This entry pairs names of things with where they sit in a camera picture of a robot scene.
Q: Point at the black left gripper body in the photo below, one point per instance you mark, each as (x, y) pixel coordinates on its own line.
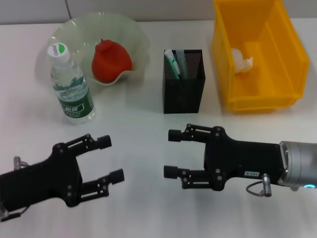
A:
(42, 181)

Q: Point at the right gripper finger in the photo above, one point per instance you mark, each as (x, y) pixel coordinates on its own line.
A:
(174, 135)
(171, 171)

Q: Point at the wavy green glass fruit plate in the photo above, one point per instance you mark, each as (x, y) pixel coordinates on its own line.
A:
(119, 27)

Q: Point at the grey pen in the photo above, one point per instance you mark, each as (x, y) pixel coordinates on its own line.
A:
(183, 64)

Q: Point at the mint green utility knife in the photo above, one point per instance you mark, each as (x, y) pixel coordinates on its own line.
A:
(172, 63)

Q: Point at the orange knitted toy fruit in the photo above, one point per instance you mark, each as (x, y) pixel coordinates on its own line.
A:
(111, 62)

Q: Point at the yellow plastic storage bin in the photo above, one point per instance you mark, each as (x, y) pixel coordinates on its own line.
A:
(272, 62)

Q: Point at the white paper ball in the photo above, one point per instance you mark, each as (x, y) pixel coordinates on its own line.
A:
(241, 62)

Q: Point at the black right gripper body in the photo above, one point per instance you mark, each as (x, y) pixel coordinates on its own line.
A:
(242, 161)

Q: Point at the clear water bottle green label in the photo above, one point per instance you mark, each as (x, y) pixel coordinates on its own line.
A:
(74, 99)

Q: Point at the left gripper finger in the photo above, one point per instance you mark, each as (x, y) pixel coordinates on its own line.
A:
(104, 142)
(117, 176)

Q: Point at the black mesh pen holder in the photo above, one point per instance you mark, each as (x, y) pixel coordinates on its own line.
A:
(183, 99)

